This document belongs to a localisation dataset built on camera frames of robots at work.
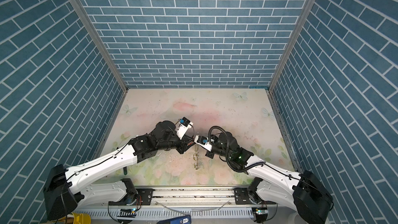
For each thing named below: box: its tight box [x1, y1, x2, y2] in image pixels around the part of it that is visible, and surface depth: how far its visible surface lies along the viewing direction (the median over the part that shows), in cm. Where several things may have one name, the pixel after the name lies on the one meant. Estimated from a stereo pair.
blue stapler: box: [156, 214, 192, 224], surface depth 66 cm
